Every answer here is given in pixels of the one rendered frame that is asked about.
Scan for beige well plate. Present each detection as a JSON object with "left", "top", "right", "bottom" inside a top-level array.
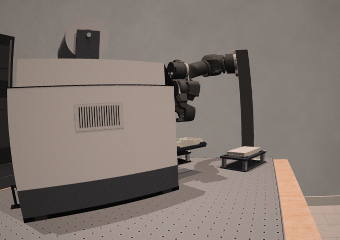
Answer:
[{"left": 176, "top": 137, "right": 203, "bottom": 147}]

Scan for cream well plate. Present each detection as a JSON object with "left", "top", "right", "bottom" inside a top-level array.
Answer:
[{"left": 226, "top": 146, "right": 261, "bottom": 157}]

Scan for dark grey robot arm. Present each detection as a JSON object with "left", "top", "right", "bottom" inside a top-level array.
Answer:
[{"left": 166, "top": 50, "right": 238, "bottom": 81}]

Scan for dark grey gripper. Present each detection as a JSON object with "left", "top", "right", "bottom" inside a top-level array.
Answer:
[{"left": 173, "top": 76, "right": 200, "bottom": 122}]

